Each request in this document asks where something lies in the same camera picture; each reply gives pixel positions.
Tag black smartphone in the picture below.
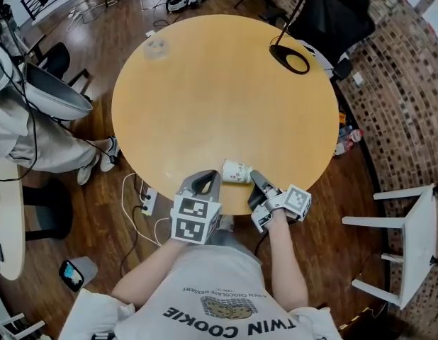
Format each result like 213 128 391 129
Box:
58 259 85 293

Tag person's grey trousers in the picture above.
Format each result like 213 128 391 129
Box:
206 215 264 261

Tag grey pouch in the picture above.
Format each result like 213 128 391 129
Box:
72 256 99 285

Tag person's right forearm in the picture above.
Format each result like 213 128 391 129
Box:
266 209 310 311

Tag clear plastic lid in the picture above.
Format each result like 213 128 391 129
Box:
144 38 170 62

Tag person's left forearm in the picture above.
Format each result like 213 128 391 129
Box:
111 237 189 307

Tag white power strip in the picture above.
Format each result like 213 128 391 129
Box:
140 187 159 217

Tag white oval table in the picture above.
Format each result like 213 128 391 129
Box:
0 161 27 282

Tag white square side table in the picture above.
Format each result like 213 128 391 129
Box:
342 184 438 310

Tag black mesh office chair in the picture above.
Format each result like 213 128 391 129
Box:
288 0 376 81

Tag white power cable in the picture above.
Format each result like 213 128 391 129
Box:
120 171 172 248

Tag black swivel office chair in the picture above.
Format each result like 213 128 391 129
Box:
37 42 91 97

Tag person's white printed T-shirt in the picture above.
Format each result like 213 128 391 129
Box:
58 244 344 340

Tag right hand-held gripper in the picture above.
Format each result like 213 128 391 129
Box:
247 170 313 234

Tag black pedestal base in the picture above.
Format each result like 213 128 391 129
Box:
22 178 74 242

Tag red label plastic bottle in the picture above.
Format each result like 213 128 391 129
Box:
334 125 365 156

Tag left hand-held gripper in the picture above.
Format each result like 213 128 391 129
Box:
169 170 223 246

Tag white paper cup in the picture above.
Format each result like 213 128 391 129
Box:
221 159 254 185

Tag black desk lamp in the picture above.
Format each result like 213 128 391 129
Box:
268 0 333 76

